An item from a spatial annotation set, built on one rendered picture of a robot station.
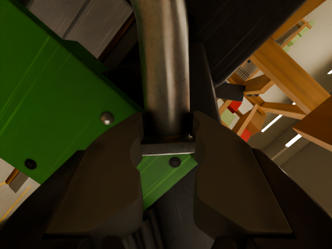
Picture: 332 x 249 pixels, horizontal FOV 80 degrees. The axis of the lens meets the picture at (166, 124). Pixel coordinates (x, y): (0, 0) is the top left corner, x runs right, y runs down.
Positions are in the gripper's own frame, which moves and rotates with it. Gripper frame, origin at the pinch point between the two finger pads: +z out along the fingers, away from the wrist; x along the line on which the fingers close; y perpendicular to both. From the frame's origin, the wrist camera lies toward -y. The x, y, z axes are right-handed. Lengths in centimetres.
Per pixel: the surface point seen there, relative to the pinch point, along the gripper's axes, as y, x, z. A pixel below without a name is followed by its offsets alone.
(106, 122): 1.7, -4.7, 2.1
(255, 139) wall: 497, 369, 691
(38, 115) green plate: 1.3, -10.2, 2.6
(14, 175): 17.7, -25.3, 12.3
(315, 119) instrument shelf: 22, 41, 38
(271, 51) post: 11, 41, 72
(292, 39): 113, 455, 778
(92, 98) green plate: 0.0, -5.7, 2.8
